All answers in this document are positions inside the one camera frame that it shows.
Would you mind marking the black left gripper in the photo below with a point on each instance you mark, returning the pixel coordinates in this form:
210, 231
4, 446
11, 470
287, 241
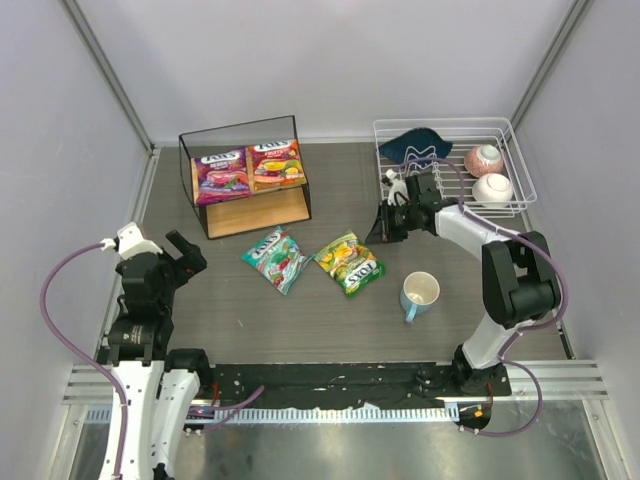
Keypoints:
181, 259

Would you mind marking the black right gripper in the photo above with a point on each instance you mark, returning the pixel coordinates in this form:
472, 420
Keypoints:
391, 223

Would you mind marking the green Fox's spring tea bag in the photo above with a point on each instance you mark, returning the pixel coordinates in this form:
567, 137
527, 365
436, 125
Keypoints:
350, 263

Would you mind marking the purple Fox's berries candy bag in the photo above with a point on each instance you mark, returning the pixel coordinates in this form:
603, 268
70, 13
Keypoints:
222, 177

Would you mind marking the teal Fox's blossom candy bag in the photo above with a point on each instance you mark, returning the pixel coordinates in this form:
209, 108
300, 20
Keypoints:
278, 258

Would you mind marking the orange Fox's fruits candy bag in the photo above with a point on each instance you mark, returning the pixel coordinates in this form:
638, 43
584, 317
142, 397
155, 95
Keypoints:
276, 164

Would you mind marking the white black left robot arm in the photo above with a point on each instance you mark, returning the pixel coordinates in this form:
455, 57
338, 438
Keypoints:
154, 385

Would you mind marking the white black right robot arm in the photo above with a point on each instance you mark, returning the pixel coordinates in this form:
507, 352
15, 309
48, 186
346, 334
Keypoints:
520, 281

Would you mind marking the light blue mug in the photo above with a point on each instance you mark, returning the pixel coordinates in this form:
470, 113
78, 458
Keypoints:
419, 292

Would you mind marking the dark blue plate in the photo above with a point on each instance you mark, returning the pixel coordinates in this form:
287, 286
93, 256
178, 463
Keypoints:
417, 146

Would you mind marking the white bowl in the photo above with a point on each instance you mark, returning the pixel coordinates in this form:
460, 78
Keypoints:
493, 190

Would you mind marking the pink patterned bowl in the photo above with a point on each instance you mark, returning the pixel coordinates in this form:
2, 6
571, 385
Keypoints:
483, 159

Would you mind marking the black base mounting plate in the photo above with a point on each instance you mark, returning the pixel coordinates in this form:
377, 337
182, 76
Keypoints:
339, 386

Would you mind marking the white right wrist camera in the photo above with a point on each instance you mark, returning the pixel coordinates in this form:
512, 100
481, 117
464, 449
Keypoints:
396, 188

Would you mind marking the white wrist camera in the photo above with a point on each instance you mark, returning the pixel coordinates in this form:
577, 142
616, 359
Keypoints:
130, 242
396, 188

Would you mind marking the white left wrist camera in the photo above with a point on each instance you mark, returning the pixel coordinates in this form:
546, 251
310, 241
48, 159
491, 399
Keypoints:
130, 242

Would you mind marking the white wire dish rack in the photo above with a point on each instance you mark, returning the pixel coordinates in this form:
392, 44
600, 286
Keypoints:
452, 177

